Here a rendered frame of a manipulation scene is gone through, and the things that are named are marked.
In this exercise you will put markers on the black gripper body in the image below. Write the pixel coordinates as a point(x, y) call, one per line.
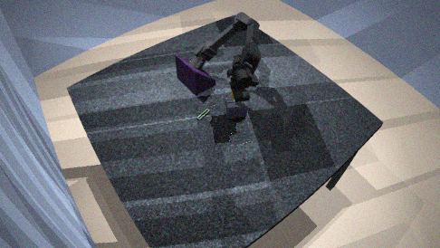
point(240, 94)

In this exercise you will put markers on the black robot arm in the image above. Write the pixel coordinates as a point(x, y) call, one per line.
point(244, 73)

